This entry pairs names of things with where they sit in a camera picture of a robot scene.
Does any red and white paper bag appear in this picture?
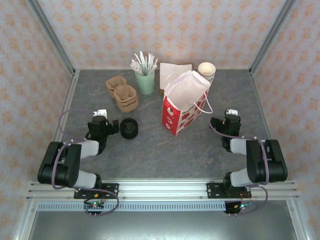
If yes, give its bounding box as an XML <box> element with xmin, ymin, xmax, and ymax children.
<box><xmin>161</xmin><ymin>70</ymin><xmax>214</xmax><ymax>137</ymax></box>

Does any green paper cup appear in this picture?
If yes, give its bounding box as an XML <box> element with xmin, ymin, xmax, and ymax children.
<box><xmin>197</xmin><ymin>62</ymin><xmax>216</xmax><ymax>79</ymax></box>

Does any green straw holder cup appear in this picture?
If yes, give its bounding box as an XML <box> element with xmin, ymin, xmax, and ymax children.
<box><xmin>135</xmin><ymin>69</ymin><xmax>156</xmax><ymax>95</ymax></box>

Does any stack of white napkins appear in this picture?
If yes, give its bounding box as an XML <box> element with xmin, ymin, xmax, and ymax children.
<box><xmin>158</xmin><ymin>61</ymin><xmax>195</xmax><ymax>96</ymax></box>

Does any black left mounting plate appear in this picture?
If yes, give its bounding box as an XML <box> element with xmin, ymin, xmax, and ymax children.
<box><xmin>73</xmin><ymin>183</ymin><xmax>120</xmax><ymax>200</ymax></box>

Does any black mounting plate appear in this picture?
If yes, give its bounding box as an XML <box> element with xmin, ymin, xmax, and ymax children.
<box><xmin>206</xmin><ymin>181</ymin><xmax>252</xmax><ymax>200</ymax></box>
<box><xmin>73</xmin><ymin>183</ymin><xmax>120</xmax><ymax>200</ymax></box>

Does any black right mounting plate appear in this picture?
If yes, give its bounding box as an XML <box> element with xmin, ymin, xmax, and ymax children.
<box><xmin>206</xmin><ymin>181</ymin><xmax>252</xmax><ymax>200</ymax></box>

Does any white napkin stack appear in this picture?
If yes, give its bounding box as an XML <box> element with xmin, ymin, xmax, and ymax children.
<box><xmin>159</xmin><ymin>62</ymin><xmax>195</xmax><ymax>90</ymax></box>

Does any left circuit board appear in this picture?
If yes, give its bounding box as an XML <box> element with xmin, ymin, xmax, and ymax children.
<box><xmin>83</xmin><ymin>200</ymin><xmax>106</xmax><ymax>210</ymax></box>

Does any circuit board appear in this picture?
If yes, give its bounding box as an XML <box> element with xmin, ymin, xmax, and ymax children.
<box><xmin>233</xmin><ymin>202</ymin><xmax>254</xmax><ymax>210</ymax></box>
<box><xmin>83</xmin><ymin>200</ymin><xmax>106</xmax><ymax>210</ymax></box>

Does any right circuit board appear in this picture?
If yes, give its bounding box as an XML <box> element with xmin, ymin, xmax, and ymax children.
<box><xmin>233</xmin><ymin>202</ymin><xmax>254</xmax><ymax>210</ymax></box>

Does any steel shelf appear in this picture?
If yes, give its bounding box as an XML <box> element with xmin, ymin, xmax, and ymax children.
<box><xmin>12</xmin><ymin>199</ymin><xmax>311</xmax><ymax>240</ymax></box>

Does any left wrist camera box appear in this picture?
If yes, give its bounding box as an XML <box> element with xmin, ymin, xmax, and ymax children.
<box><xmin>92</xmin><ymin>108</ymin><xmax>108</xmax><ymax>118</ymax></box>

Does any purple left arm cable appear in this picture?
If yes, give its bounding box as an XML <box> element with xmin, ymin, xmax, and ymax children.
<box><xmin>51</xmin><ymin>108</ymin><xmax>120</xmax><ymax>218</ymax></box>

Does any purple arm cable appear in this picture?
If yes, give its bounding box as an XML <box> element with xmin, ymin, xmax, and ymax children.
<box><xmin>51</xmin><ymin>108</ymin><xmax>120</xmax><ymax>218</ymax></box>
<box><xmin>209</xmin><ymin>121</ymin><xmax>270</xmax><ymax>217</ymax></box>

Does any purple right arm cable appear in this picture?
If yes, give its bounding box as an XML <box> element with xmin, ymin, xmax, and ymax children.
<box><xmin>209</xmin><ymin>121</ymin><xmax>270</xmax><ymax>217</ymax></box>

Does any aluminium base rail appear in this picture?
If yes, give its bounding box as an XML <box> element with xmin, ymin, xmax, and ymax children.
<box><xmin>26</xmin><ymin>177</ymin><xmax>301</xmax><ymax>201</ymax></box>

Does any slotted grey cable duct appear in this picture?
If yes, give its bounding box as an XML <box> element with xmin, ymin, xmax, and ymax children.
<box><xmin>36</xmin><ymin>201</ymin><xmax>228</xmax><ymax>213</ymax></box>

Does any aluminium frame post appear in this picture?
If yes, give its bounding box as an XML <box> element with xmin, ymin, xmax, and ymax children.
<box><xmin>26</xmin><ymin>0</ymin><xmax>77</xmax><ymax>76</ymax></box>
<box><xmin>248</xmin><ymin>0</ymin><xmax>300</xmax><ymax>76</ymax></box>

